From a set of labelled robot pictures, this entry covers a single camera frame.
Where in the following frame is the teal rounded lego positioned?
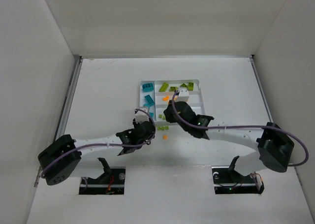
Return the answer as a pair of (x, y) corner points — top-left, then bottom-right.
(142, 83), (154, 92)

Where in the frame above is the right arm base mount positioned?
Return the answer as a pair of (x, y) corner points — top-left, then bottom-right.
(212, 156), (265, 194)

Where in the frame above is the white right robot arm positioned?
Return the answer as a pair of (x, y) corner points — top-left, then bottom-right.
(163, 101), (294, 176)

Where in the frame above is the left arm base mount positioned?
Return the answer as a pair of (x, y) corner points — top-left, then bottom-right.
(79, 158), (126, 195)

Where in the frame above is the olive green lego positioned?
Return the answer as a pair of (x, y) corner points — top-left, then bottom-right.
(169, 86), (178, 92)

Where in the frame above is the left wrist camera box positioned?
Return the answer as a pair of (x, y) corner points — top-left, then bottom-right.
(135, 107), (149, 123)

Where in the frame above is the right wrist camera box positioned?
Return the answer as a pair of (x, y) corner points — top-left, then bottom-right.
(175, 88), (189, 102)

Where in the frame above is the lime green lego plate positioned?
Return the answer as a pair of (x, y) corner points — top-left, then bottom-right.
(158, 82), (169, 93)

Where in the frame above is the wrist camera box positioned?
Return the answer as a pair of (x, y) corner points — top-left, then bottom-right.
(135, 107), (149, 123)
(175, 88), (189, 102)

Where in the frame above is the white divided sorting tray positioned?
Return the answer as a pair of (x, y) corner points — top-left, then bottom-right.
(138, 79), (207, 124)

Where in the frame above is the teal lego brick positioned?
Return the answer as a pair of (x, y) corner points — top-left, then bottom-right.
(144, 95), (155, 106)

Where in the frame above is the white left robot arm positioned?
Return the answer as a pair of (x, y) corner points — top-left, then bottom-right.
(38, 120), (156, 186)

